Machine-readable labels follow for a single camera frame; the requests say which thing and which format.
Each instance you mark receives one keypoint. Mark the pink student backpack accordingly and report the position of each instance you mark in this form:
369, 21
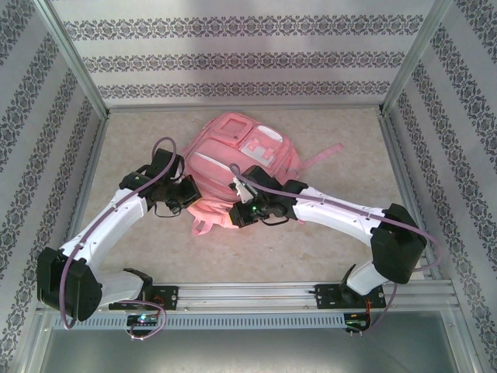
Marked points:
233, 155

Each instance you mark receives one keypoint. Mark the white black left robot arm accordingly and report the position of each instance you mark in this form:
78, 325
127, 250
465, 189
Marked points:
105, 221

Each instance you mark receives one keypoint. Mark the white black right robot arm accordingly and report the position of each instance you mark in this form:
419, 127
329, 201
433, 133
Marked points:
338, 211

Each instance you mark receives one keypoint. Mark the grey metal panel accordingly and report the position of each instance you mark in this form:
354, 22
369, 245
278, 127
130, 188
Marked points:
248, 353

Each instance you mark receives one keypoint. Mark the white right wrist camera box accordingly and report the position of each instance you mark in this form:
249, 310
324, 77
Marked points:
242, 190

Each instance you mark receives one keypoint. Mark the aluminium side rail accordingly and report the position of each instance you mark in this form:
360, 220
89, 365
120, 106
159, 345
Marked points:
90, 167
396, 155

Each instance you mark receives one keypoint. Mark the aluminium mounting rail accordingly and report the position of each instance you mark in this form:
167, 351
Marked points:
248, 295

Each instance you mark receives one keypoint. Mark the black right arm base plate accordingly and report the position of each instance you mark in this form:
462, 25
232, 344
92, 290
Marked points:
326, 297

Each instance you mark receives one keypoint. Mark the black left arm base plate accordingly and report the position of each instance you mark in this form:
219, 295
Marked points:
167, 297

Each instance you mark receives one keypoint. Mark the aluminium back rail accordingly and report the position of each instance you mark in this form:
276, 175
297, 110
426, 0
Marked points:
361, 109

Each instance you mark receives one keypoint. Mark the aluminium frame post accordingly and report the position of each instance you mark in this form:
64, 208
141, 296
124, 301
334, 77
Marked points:
75, 62
412, 62

